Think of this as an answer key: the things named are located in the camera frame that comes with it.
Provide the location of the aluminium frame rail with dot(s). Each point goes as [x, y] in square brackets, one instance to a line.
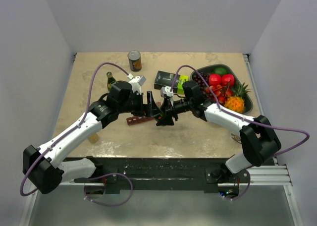
[278, 176]

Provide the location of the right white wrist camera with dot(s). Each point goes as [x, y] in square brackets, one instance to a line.
[166, 91]

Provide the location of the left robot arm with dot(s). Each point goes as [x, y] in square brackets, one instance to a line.
[42, 165]

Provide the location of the small pineapple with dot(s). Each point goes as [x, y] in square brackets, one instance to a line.
[236, 102]

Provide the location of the green pill bottle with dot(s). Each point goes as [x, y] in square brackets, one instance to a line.
[161, 114]

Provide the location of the green glass bottle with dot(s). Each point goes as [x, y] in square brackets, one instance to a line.
[110, 80]

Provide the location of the left red apple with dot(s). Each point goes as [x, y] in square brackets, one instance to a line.
[214, 79]

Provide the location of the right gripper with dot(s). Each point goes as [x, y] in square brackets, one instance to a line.
[168, 105]

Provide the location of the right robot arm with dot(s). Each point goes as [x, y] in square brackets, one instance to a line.
[259, 141]

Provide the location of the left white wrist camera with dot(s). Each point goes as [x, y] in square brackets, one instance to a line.
[136, 82]

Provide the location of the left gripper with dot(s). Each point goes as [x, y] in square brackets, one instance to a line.
[150, 107]

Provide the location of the dark red grapes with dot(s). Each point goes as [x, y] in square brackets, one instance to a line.
[203, 82]

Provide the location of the black green carton box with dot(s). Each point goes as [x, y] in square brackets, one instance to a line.
[163, 79]

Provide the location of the white paper cup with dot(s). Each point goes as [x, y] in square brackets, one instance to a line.
[235, 138]

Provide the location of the orange black tin can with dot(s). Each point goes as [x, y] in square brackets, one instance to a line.
[134, 58]

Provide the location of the red weekly pill organizer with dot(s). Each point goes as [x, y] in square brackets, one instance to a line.
[139, 119]

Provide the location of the green lime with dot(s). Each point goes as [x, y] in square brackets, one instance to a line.
[220, 71]

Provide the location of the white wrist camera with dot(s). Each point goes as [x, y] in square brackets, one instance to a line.
[166, 91]
[136, 82]

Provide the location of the red apple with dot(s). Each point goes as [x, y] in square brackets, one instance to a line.
[214, 79]
[228, 79]

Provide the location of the right red apple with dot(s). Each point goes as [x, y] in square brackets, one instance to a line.
[228, 79]

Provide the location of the clear amber pill jar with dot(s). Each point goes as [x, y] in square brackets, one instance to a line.
[94, 138]

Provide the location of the peach red fruit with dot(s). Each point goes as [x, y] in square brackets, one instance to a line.
[222, 93]

